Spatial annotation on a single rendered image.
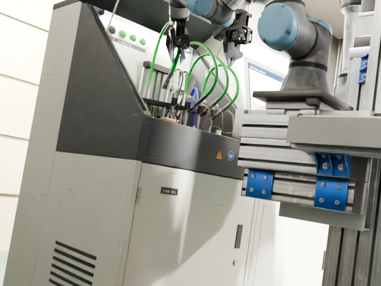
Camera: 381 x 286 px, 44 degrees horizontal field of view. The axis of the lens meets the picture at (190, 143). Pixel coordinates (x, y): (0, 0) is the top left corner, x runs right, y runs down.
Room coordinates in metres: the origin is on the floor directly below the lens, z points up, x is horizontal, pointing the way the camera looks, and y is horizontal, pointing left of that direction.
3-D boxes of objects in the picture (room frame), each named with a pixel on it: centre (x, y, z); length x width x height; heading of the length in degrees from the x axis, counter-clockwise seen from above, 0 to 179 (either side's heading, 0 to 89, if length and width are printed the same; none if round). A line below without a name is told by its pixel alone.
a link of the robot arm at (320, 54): (1.39, -0.31, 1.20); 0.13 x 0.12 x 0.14; 135
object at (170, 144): (1.87, -0.07, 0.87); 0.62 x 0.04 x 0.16; 133
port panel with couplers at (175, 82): (2.40, 0.10, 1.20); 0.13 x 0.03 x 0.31; 133
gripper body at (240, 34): (1.82, -0.12, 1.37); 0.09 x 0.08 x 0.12; 43
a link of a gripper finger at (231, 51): (1.81, -0.11, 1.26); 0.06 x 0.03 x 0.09; 43
